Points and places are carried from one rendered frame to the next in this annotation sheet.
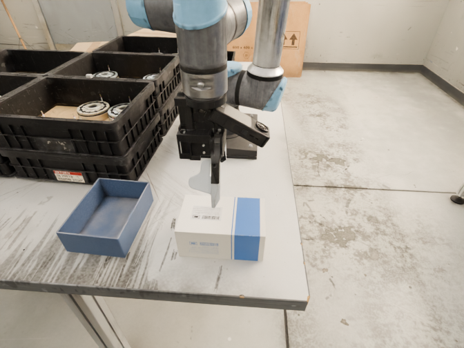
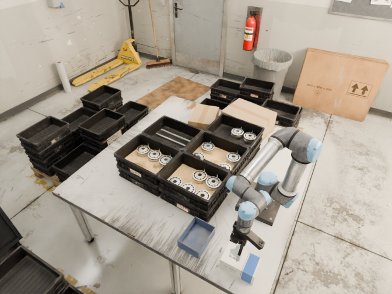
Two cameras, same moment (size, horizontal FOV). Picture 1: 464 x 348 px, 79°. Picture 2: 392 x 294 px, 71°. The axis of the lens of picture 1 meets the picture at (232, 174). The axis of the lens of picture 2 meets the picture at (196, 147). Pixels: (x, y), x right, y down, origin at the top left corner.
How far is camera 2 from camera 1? 1.01 m
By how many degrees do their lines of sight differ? 19
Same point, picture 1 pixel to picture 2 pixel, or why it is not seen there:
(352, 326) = not seen: outside the picture
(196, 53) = (242, 223)
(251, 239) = (248, 276)
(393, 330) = not seen: outside the picture
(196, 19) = (244, 218)
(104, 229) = (192, 241)
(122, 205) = (201, 231)
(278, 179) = (277, 244)
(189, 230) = (226, 262)
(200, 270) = (226, 277)
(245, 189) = not seen: hidden behind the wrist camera
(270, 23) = (291, 177)
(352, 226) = (340, 274)
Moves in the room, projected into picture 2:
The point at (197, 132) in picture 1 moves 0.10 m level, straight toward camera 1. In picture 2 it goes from (237, 236) to (234, 255)
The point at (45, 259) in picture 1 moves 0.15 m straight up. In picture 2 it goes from (170, 247) to (168, 233)
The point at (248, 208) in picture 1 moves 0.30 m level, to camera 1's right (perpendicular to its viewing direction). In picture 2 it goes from (252, 260) to (310, 284)
